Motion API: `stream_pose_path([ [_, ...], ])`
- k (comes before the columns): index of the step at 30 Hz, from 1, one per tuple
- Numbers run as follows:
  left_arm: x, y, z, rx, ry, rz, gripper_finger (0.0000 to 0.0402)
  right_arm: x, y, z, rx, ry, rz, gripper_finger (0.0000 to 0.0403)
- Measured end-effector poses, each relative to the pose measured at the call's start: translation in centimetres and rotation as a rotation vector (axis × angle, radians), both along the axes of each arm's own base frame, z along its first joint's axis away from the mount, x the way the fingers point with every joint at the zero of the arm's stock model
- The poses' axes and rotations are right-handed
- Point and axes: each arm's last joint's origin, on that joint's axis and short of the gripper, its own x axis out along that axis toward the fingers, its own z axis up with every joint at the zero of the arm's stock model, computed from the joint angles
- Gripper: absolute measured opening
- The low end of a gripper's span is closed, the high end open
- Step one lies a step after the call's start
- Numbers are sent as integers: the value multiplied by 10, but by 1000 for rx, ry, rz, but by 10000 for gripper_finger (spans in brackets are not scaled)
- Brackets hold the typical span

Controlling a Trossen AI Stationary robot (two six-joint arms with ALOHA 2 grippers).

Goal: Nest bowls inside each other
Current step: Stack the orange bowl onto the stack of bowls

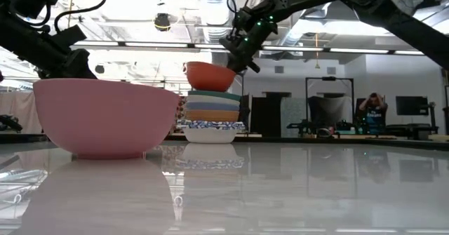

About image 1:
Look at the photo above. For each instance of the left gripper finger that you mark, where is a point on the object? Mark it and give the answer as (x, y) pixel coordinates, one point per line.
(86, 66)

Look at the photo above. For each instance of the red bowl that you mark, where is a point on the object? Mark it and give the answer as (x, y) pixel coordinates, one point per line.
(208, 77)

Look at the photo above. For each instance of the green bowl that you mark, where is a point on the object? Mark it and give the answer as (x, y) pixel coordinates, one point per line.
(215, 94)

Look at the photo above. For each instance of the pink bowl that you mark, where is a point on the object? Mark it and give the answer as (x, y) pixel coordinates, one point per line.
(105, 119)

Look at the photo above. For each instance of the orange bowl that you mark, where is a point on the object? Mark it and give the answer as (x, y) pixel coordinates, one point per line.
(212, 115)

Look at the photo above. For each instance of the blue patterned white bowl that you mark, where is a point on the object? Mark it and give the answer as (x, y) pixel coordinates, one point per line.
(224, 124)
(209, 137)
(231, 122)
(217, 127)

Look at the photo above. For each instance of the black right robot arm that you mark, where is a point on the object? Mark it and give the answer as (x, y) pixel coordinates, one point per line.
(386, 14)

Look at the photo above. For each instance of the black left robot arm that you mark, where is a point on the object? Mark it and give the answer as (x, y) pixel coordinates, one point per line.
(24, 35)

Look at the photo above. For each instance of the black cabinet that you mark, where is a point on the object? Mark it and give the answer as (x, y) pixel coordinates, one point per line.
(266, 115)

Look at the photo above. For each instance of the long white light bar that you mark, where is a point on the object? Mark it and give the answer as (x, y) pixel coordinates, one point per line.
(158, 45)

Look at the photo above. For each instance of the person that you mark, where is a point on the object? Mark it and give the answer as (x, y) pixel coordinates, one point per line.
(373, 114)

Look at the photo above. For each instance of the black monitor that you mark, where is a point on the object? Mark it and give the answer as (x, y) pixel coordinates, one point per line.
(412, 105)

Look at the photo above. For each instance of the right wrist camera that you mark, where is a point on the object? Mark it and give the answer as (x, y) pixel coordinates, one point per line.
(229, 45)

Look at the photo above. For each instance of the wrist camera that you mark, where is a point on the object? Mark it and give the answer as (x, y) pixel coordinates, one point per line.
(72, 38)
(229, 45)

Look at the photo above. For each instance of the grey wall vent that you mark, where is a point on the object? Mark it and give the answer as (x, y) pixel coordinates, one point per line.
(331, 70)
(279, 69)

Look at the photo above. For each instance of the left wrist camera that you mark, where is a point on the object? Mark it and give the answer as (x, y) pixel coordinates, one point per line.
(72, 38)

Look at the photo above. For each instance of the silver ventilation duct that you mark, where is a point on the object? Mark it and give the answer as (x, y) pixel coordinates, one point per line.
(293, 35)
(214, 3)

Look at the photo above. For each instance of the black background rig frame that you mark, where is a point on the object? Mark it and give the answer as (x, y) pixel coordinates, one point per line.
(329, 78)

